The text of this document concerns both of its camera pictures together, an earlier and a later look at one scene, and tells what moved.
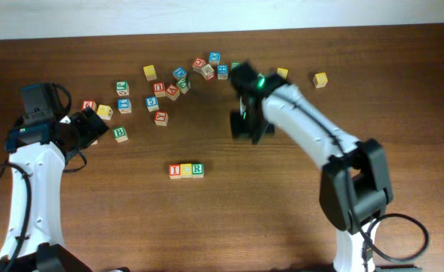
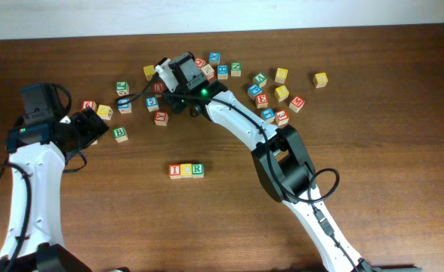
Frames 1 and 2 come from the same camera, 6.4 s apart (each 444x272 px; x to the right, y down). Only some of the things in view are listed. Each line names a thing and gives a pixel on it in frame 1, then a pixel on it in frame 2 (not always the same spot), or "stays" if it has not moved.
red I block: x=174 y=171 stays
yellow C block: x=186 y=170 stays
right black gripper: x=238 y=132 -> x=177 y=106
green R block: x=198 y=170 stays
